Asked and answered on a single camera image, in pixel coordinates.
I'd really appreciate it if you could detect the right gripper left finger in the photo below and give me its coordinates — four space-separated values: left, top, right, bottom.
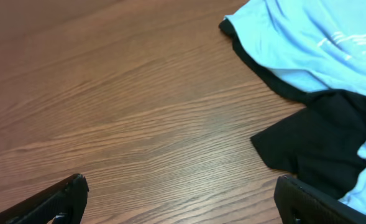
0 174 89 224

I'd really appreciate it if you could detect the black garment under blue shirt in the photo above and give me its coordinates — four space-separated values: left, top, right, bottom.
219 21 366 199

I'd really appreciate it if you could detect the light blue printed t-shirt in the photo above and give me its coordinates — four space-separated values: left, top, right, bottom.
223 0 366 215

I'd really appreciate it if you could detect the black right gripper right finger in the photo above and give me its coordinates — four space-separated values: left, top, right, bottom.
273 175 366 224

